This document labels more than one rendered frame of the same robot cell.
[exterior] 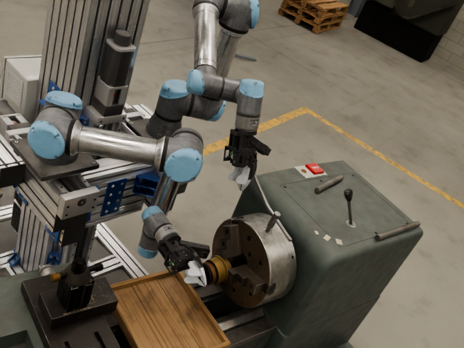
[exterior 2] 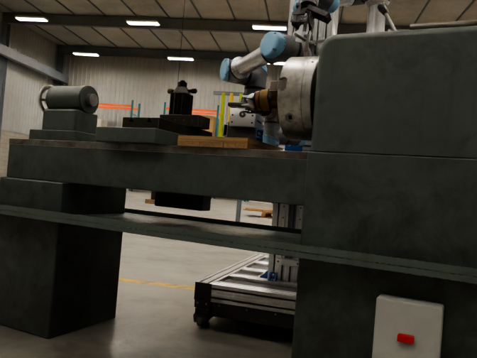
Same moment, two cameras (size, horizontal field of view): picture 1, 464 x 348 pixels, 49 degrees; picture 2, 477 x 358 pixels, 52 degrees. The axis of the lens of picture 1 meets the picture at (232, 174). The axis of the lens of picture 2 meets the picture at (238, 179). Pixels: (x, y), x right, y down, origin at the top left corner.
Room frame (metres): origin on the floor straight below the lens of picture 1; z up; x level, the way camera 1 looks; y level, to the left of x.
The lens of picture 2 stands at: (0.64, -1.87, 0.73)
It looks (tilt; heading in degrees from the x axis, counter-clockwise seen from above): 1 degrees up; 74
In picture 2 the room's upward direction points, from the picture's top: 5 degrees clockwise
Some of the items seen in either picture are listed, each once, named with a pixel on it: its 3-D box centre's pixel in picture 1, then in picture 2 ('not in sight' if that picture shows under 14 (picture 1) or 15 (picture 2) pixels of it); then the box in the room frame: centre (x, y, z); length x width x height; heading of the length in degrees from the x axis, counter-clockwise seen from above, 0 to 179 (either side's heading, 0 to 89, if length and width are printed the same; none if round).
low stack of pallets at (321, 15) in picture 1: (314, 10); not in sight; (9.71, -0.27, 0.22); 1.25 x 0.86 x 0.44; 158
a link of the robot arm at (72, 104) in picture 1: (61, 112); (255, 75); (1.42, 0.60, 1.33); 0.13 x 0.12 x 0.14; 13
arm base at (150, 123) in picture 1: (166, 121); not in sight; (1.84, 0.34, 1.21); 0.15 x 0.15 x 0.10
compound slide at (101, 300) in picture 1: (79, 302); (184, 121); (1.00, 0.28, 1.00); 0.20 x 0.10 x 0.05; 138
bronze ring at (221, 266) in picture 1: (215, 270); (267, 99); (1.27, -0.07, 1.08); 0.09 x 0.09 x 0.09; 49
